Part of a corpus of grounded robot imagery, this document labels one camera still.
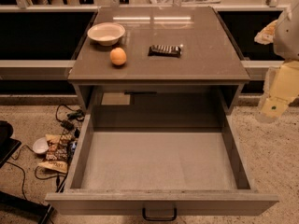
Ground grey top drawer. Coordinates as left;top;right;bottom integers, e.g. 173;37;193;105
46;88;278;217

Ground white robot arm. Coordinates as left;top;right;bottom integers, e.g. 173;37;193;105
254;0;299;123

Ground grey drawer cabinet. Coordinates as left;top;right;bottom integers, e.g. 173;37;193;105
68;7;249;112

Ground dark chocolate bar wrapper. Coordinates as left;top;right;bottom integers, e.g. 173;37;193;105
148;45;181;58

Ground orange fruit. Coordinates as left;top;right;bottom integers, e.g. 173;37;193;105
110;48;127;65

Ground white bowl on cabinet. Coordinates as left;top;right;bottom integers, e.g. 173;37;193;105
87;22;125;46

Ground chip snack bag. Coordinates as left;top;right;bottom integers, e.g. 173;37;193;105
38;133;76;174

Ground small white bowl on floor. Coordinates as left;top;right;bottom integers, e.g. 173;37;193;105
33;137;49;154

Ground black stand base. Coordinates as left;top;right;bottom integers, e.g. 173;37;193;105
0;120;54;224

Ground black top drawer handle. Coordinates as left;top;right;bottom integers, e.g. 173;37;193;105
142;208;178;222

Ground black power adapter cables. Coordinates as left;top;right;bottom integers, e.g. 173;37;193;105
55;104;86;138

